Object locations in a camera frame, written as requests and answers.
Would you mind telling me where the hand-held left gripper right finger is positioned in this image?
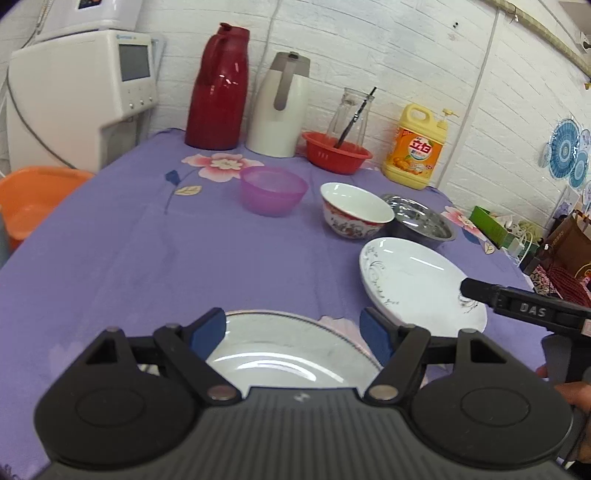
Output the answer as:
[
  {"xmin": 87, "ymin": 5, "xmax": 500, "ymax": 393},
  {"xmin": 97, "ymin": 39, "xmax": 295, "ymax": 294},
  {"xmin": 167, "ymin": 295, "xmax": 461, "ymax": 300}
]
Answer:
[{"xmin": 359, "ymin": 307, "xmax": 511, "ymax": 407}]

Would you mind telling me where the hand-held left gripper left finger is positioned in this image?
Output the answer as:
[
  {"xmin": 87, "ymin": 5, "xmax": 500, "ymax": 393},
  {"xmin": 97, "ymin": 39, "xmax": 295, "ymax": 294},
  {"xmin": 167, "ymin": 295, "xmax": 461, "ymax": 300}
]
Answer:
[{"xmin": 76, "ymin": 308, "xmax": 241, "ymax": 406}]

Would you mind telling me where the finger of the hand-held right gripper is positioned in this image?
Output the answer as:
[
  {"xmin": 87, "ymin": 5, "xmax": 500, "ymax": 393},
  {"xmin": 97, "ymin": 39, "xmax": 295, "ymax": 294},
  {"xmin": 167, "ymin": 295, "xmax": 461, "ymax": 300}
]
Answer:
[{"xmin": 460, "ymin": 277, "xmax": 591, "ymax": 334}]

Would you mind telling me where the white plate with vine print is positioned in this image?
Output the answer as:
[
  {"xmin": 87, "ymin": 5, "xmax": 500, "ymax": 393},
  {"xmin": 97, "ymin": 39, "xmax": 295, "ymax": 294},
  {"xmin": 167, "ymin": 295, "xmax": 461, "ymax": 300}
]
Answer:
[{"xmin": 359, "ymin": 237, "xmax": 488, "ymax": 339}]

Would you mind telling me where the white plate with dark rim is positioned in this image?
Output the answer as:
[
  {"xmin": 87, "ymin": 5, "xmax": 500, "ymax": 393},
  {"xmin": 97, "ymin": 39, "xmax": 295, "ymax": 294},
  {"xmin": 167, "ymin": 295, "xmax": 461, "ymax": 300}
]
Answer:
[{"xmin": 205, "ymin": 310, "xmax": 385, "ymax": 401}]

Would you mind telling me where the person's right hand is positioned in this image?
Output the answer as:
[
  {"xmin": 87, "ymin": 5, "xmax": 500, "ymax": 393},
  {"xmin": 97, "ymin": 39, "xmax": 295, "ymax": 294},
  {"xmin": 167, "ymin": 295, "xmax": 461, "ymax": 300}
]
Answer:
[{"xmin": 536, "ymin": 366, "xmax": 591, "ymax": 462}]

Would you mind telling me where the red patterned bag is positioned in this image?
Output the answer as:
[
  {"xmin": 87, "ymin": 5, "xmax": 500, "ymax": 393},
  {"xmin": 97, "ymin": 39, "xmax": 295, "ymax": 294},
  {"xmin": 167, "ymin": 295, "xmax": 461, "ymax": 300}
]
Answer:
[{"xmin": 531, "ymin": 265, "xmax": 591, "ymax": 308}]

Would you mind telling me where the brown paper bag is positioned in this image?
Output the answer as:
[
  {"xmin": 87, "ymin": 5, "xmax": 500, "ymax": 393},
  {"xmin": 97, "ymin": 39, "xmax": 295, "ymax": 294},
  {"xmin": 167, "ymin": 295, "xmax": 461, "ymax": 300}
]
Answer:
[{"xmin": 545, "ymin": 210, "xmax": 591, "ymax": 287}]

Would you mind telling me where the green box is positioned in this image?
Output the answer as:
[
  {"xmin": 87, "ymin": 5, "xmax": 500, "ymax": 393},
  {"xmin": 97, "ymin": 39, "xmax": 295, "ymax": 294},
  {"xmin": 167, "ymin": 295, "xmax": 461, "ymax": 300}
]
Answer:
[{"xmin": 468, "ymin": 206, "xmax": 509, "ymax": 248}]

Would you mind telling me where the purple floral tablecloth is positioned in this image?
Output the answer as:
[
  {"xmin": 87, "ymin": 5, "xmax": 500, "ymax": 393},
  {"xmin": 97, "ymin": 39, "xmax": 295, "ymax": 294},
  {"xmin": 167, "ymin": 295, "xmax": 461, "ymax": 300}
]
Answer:
[{"xmin": 0, "ymin": 127, "xmax": 555, "ymax": 480}]

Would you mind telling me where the ceramic bowl with red pattern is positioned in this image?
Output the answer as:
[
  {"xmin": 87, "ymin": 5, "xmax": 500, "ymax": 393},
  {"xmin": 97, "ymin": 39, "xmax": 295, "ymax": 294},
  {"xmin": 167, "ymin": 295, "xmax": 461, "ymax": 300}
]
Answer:
[{"xmin": 320, "ymin": 182, "xmax": 396, "ymax": 240}]

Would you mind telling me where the stainless steel bowl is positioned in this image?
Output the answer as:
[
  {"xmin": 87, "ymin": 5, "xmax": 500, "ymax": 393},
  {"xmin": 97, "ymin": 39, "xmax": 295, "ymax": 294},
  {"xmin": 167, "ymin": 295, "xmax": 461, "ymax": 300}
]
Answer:
[{"xmin": 381, "ymin": 194, "xmax": 458, "ymax": 251}]

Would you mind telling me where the purple plastic bowl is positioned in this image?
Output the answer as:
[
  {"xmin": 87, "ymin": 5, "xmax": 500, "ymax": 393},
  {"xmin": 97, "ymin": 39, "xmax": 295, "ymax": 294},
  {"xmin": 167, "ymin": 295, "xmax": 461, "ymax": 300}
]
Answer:
[{"xmin": 239, "ymin": 166, "xmax": 309, "ymax": 217}]

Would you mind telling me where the red plastic basket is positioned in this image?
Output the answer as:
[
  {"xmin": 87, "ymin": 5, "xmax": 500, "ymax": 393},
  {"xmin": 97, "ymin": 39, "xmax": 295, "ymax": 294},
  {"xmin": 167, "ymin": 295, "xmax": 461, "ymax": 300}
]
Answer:
[{"xmin": 302, "ymin": 131, "xmax": 374, "ymax": 175}]

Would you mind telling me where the yellow detergent bottle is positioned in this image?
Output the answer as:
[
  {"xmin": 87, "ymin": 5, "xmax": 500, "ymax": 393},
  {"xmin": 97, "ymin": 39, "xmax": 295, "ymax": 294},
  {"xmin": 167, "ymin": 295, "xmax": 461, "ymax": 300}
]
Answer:
[{"xmin": 382, "ymin": 103, "xmax": 458, "ymax": 191}]

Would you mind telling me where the white thermos jug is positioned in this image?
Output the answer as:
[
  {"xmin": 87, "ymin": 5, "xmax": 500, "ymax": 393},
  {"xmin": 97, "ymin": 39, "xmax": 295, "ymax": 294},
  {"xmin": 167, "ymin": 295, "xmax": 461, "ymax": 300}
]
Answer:
[{"xmin": 245, "ymin": 52, "xmax": 309, "ymax": 158}]

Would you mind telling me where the black straw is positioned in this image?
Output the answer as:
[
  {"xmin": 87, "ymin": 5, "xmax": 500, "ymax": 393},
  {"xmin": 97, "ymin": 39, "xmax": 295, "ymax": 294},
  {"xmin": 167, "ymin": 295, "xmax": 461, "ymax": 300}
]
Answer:
[{"xmin": 334, "ymin": 87, "xmax": 378, "ymax": 149}]

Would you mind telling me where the orange plastic basin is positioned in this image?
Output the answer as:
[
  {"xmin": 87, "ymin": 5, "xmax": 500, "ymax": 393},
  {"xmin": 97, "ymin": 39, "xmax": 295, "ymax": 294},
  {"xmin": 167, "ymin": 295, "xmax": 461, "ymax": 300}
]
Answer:
[{"xmin": 0, "ymin": 166, "xmax": 95, "ymax": 252}]

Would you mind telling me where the glass carafe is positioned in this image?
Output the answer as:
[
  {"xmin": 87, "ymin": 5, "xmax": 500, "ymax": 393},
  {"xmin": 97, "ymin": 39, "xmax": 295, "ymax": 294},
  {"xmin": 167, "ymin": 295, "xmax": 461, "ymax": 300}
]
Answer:
[{"xmin": 326, "ymin": 88, "xmax": 373, "ymax": 148}]

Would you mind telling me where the red thermos jug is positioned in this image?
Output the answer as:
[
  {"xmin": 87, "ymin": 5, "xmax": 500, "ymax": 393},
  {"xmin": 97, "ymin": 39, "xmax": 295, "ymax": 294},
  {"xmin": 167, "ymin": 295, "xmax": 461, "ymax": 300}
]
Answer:
[{"xmin": 185, "ymin": 22, "xmax": 251, "ymax": 151}]

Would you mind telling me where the white appliance with screen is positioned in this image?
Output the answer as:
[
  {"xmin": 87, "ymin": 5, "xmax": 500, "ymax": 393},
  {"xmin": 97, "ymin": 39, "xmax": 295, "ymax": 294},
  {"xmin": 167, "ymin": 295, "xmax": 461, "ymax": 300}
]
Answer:
[{"xmin": 6, "ymin": 30, "xmax": 160, "ymax": 174}]

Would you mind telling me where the small blue round wall decoration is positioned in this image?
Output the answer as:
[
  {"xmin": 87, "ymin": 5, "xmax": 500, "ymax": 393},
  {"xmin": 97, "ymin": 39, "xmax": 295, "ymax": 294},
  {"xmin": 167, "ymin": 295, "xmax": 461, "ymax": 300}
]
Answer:
[{"xmin": 569, "ymin": 150, "xmax": 591, "ymax": 189}]

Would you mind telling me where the large blue round wall decoration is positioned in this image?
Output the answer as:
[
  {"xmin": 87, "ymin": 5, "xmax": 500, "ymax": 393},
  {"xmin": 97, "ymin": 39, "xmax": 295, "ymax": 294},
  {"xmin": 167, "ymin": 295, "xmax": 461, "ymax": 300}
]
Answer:
[{"xmin": 547, "ymin": 118, "xmax": 581, "ymax": 179}]

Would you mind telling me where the white wall conduit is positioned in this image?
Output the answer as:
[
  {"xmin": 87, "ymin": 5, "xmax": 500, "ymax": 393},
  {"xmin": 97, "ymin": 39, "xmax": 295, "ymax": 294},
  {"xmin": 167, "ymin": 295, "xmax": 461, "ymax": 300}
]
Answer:
[{"xmin": 438, "ymin": 8, "xmax": 500, "ymax": 189}]

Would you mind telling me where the white wall-mounted appliance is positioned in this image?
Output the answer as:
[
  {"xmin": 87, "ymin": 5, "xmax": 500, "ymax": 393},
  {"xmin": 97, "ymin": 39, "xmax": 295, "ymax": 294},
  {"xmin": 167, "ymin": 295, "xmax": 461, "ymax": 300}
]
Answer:
[{"xmin": 34, "ymin": 0, "xmax": 144, "ymax": 42}]

